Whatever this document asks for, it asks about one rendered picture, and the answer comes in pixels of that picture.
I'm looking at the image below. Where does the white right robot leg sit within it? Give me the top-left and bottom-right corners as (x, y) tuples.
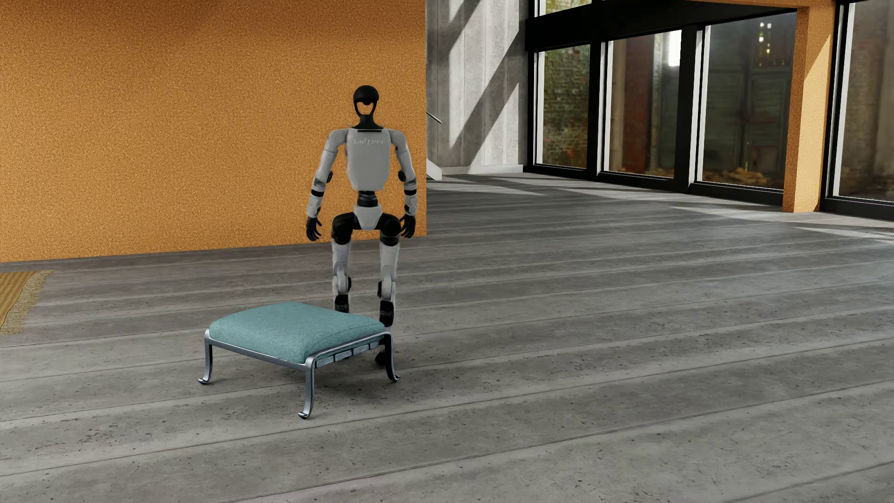
(330, 212), (361, 314)

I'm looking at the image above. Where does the white robot leg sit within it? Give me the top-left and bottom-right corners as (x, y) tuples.
(330, 212), (361, 314)
(374, 212), (405, 368)

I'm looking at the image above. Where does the white left robot leg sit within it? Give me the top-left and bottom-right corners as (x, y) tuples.
(374, 212), (405, 368)

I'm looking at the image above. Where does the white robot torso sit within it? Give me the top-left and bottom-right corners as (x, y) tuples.
(345, 127), (393, 232)

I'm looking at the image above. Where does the teal cushioned metal footstool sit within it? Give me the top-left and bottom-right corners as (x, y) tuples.
(198, 301), (401, 421)

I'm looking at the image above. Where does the black robot head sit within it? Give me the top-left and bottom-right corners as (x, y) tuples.
(352, 85), (381, 131)

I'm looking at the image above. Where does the tan woven rug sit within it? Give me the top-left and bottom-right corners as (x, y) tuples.
(0, 270), (52, 335)

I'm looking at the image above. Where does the orange textured pillar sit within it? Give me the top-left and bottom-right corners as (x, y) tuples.
(781, 0), (838, 215)

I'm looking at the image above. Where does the black window frame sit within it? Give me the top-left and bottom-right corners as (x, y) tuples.
(524, 0), (894, 222)

